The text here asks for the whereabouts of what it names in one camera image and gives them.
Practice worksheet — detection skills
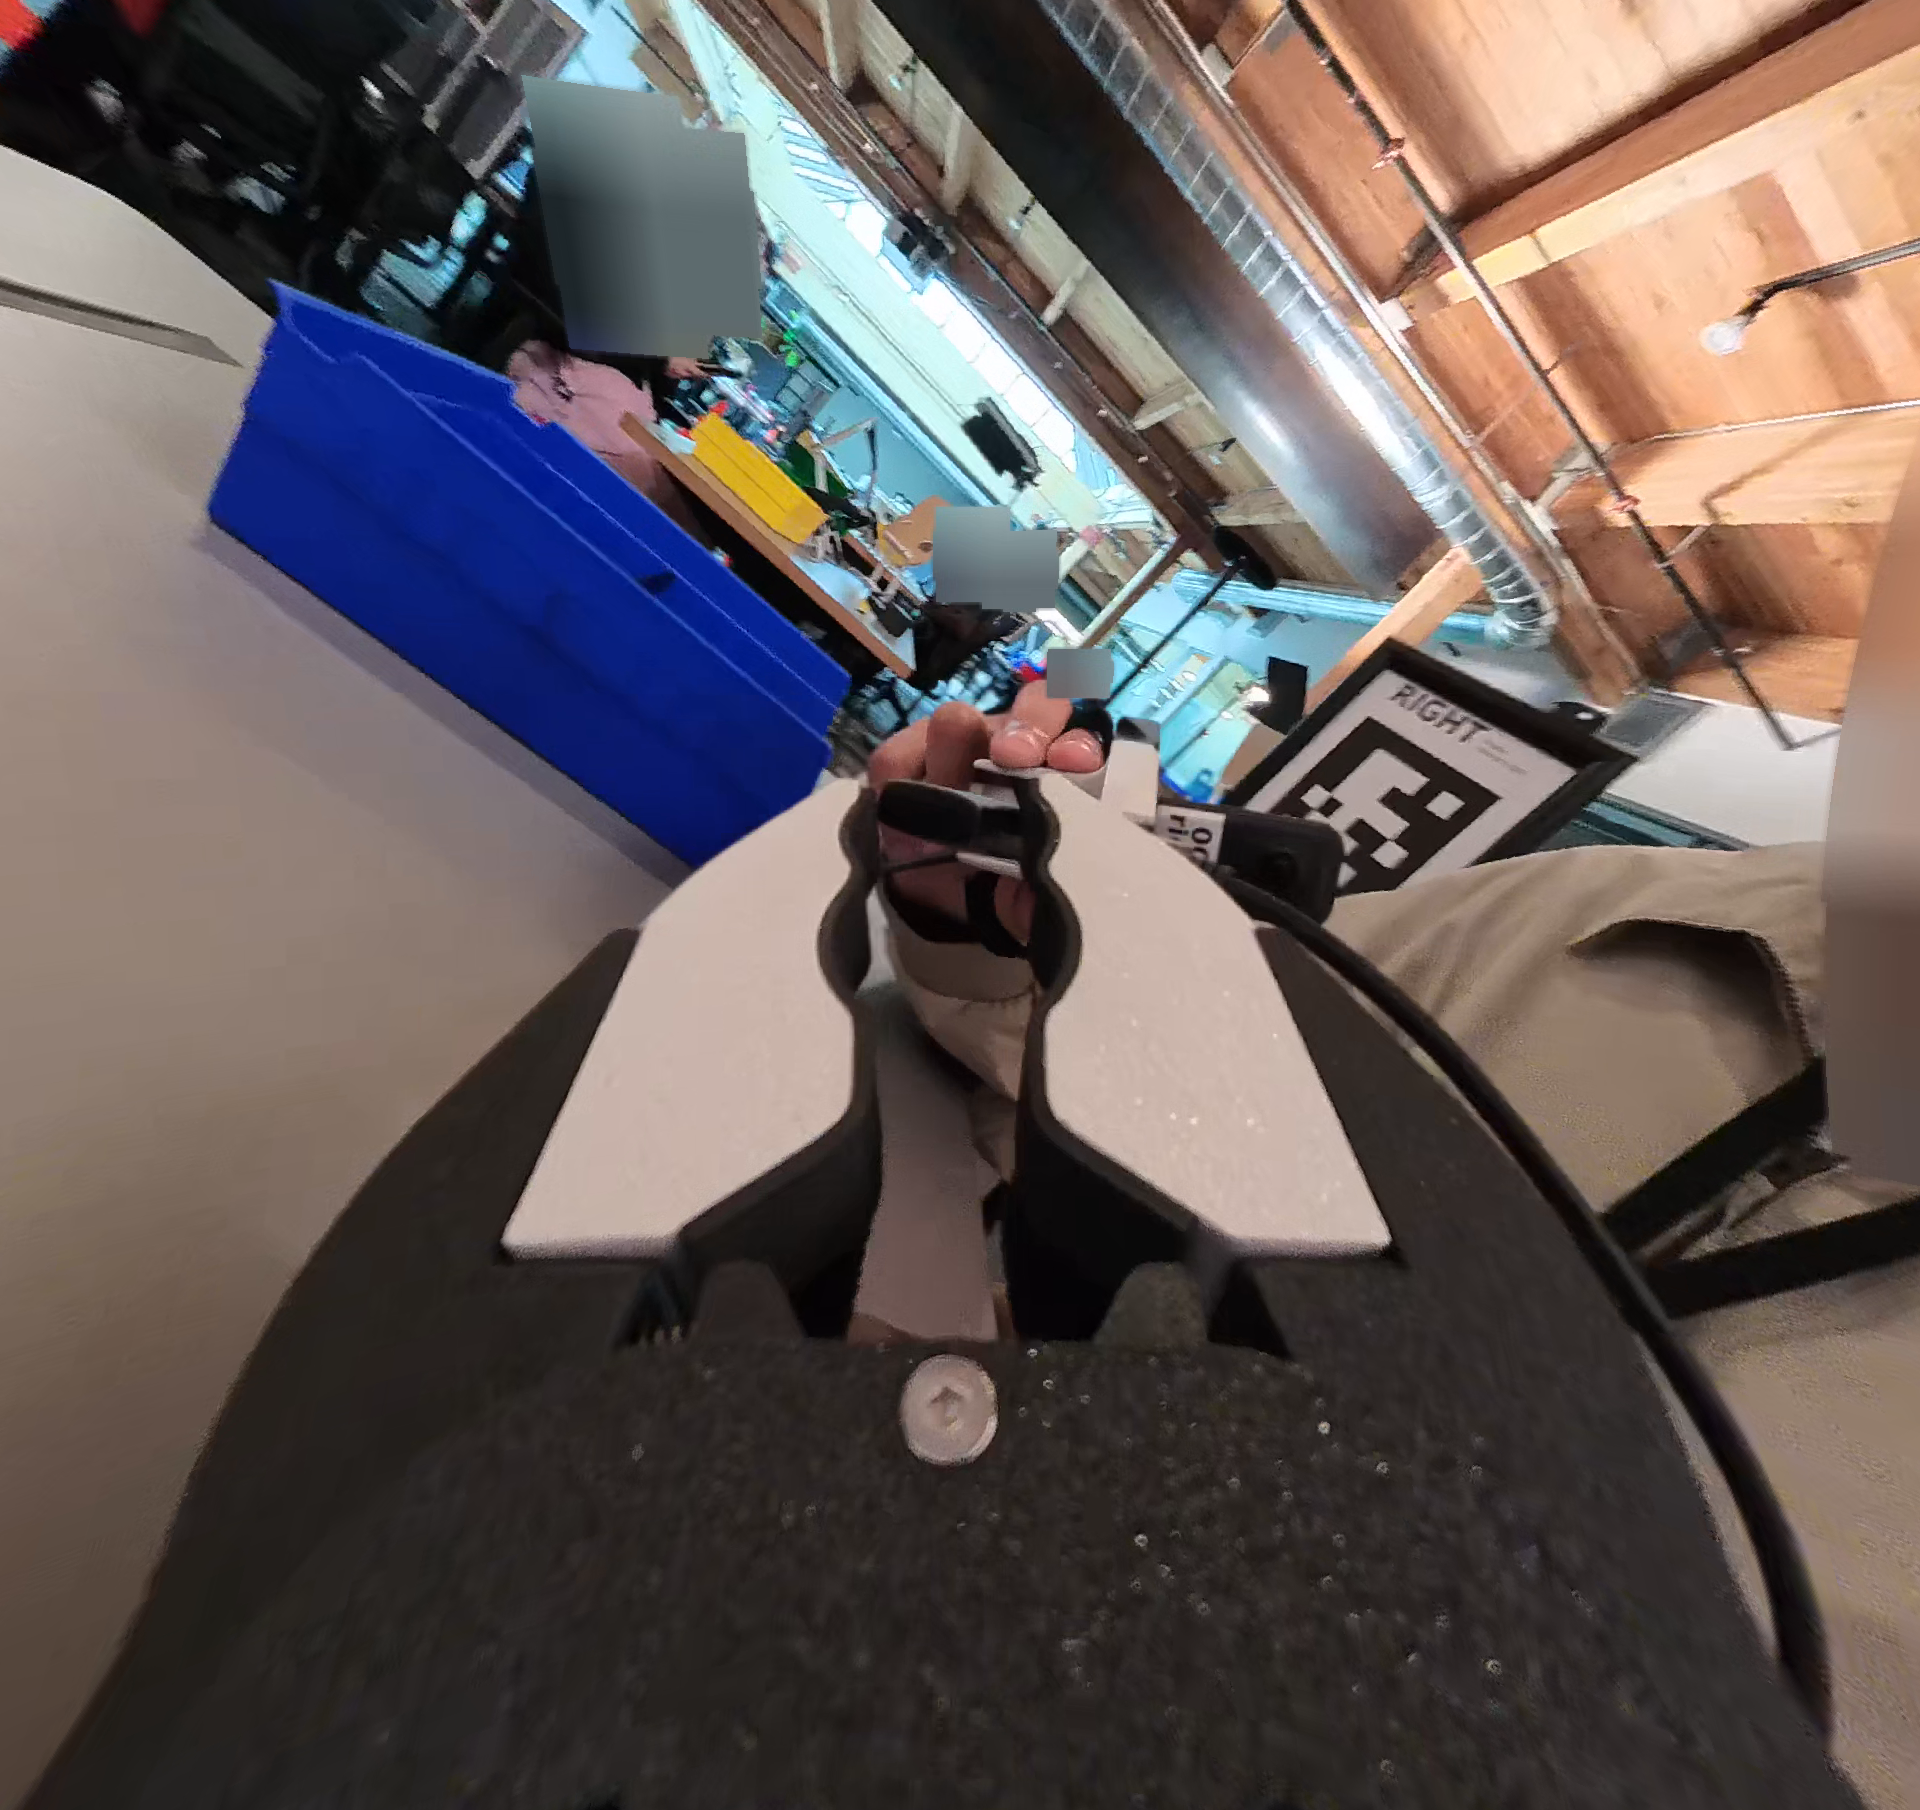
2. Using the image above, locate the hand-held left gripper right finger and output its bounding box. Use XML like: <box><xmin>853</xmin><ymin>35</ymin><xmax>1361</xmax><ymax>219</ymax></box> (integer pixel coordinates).
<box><xmin>1016</xmin><ymin>777</ymin><xmax>1397</xmax><ymax>1264</ymax></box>

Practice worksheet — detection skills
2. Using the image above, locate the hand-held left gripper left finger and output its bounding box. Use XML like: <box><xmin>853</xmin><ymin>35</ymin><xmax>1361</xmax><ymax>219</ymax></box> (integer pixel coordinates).
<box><xmin>502</xmin><ymin>777</ymin><xmax>883</xmax><ymax>1264</ymax></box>

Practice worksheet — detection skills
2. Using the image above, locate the person's right forearm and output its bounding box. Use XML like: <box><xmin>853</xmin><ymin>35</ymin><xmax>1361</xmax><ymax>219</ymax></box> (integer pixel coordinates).
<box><xmin>885</xmin><ymin>962</ymin><xmax>1047</xmax><ymax>1211</ymax></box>

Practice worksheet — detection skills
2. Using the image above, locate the white desk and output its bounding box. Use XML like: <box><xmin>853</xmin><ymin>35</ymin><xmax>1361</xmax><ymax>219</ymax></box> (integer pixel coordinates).
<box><xmin>0</xmin><ymin>147</ymin><xmax>856</xmax><ymax>1810</ymax></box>

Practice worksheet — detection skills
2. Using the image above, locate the person's right hand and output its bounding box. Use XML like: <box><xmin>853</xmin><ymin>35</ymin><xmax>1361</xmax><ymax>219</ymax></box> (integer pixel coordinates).
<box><xmin>847</xmin><ymin>689</ymin><xmax>1111</xmax><ymax>997</ymax></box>

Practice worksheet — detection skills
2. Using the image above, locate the person's beige clothing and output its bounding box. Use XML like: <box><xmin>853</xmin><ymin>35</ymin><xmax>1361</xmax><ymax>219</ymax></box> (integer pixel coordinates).
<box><xmin>1328</xmin><ymin>842</ymin><xmax>1920</xmax><ymax>1810</ymax></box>

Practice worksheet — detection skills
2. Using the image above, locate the wooden background table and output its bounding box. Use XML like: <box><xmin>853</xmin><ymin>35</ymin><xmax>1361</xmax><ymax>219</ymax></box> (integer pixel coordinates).
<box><xmin>619</xmin><ymin>406</ymin><xmax>918</xmax><ymax>683</ymax></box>

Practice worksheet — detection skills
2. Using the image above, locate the blue plastic bin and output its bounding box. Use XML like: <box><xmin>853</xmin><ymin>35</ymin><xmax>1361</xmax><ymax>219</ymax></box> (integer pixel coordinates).
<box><xmin>205</xmin><ymin>279</ymin><xmax>853</xmax><ymax>870</ymax></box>

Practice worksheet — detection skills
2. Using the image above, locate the yellow plastic bin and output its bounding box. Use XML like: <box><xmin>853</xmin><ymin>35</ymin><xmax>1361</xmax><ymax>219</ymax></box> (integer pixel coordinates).
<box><xmin>687</xmin><ymin>413</ymin><xmax>830</xmax><ymax>546</ymax></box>

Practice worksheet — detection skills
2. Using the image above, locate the black ceiling beam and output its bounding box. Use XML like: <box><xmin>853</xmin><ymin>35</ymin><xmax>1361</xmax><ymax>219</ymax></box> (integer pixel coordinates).
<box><xmin>794</xmin><ymin>0</ymin><xmax>1448</xmax><ymax>589</ymax></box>

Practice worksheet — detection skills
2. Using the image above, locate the ceiling lamp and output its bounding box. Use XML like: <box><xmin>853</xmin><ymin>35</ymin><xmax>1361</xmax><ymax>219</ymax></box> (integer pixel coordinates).
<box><xmin>1699</xmin><ymin>238</ymin><xmax>1920</xmax><ymax>362</ymax></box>

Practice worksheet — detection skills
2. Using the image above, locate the silver ventilation duct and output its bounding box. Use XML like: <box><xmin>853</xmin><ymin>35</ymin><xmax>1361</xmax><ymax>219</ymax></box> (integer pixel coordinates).
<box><xmin>958</xmin><ymin>0</ymin><xmax>1566</xmax><ymax>649</ymax></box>

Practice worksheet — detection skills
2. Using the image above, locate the black strap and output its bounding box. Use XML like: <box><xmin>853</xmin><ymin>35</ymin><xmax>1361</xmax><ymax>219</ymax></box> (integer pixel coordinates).
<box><xmin>1601</xmin><ymin>1057</ymin><xmax>1848</xmax><ymax>1321</ymax></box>

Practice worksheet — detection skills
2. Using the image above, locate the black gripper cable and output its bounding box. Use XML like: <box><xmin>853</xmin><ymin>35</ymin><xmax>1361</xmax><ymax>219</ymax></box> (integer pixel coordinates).
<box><xmin>1216</xmin><ymin>866</ymin><xmax>1844</xmax><ymax>1750</ymax></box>

